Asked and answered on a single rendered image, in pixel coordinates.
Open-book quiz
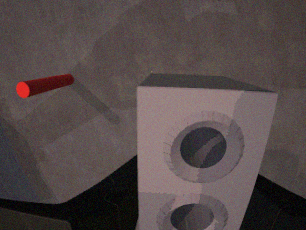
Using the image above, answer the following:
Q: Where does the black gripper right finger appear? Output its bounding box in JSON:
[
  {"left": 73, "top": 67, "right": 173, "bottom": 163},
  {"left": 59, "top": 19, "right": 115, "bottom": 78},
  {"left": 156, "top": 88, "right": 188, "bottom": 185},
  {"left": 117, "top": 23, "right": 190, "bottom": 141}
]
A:
[{"left": 238, "top": 174, "right": 306, "bottom": 230}]

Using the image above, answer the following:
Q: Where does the red peg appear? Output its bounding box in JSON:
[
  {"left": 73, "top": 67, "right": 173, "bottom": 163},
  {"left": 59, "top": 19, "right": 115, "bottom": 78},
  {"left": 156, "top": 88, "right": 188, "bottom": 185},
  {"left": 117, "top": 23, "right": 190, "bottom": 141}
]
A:
[{"left": 17, "top": 74, "right": 75, "bottom": 99}]

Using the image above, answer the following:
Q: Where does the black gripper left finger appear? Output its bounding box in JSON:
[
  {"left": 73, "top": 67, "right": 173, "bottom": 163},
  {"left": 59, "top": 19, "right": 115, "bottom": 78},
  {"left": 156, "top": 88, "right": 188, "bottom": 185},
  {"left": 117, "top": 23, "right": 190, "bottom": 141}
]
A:
[{"left": 0, "top": 155, "right": 140, "bottom": 230}]

